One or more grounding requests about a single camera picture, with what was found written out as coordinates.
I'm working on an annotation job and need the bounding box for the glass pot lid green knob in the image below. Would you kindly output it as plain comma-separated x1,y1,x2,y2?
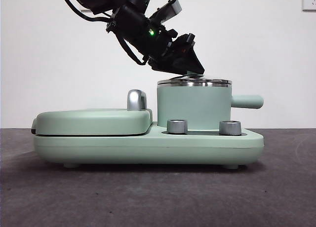
157,71,233,87

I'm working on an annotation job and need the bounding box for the mint green grill lid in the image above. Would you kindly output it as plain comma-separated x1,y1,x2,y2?
31,108,153,136

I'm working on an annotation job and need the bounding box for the silver control dial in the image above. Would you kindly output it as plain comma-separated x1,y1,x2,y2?
219,120,242,136
166,118,189,134

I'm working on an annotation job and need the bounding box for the mint green breakfast maker base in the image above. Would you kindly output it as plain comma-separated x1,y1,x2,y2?
33,120,265,169

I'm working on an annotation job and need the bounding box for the mint green handled pot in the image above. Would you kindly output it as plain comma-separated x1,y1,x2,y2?
157,85,264,129

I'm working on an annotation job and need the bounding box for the chrome grill lid handle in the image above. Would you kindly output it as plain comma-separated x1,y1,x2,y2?
126,89,148,112

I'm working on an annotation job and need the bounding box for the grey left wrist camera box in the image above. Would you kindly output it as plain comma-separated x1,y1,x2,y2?
150,0,183,24

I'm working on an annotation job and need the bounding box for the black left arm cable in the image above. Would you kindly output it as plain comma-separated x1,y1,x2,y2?
63,0,114,23

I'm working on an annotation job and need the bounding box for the white wall socket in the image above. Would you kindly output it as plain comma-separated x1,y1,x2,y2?
302,0,316,12

